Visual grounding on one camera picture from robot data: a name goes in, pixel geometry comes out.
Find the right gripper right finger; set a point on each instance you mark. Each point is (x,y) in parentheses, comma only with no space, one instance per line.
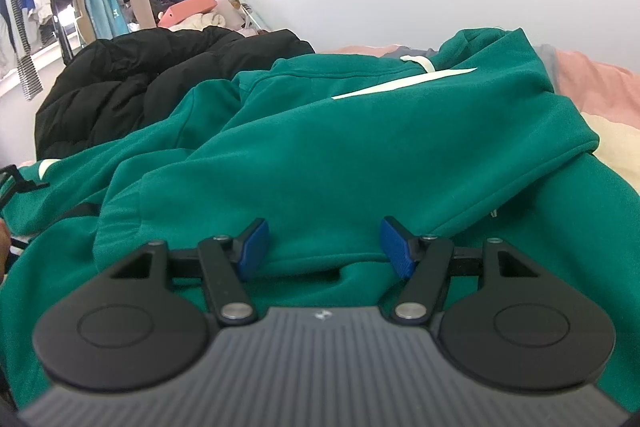
(422,262)

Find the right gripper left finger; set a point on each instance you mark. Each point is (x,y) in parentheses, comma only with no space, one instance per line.
(227,262)

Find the green hoodie sweatshirt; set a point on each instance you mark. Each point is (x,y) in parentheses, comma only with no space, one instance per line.
(472,143)

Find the black puffer jacket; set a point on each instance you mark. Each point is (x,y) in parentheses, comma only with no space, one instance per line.
(117,86)

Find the patchwork bed quilt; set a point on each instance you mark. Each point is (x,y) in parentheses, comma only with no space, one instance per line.
(607,96)

